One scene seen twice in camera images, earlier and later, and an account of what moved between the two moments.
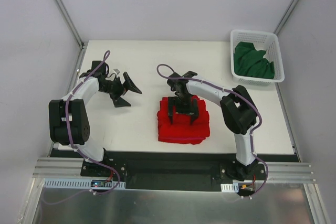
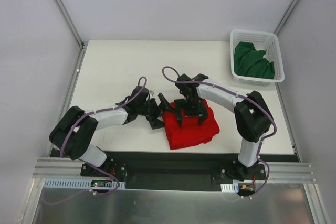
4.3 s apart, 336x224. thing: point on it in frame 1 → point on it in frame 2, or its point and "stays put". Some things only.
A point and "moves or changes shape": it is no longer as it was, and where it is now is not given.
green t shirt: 249,61 stays put
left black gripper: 119,90 → 154,112
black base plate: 201,171 stays put
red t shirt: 181,130 moves or changes shape
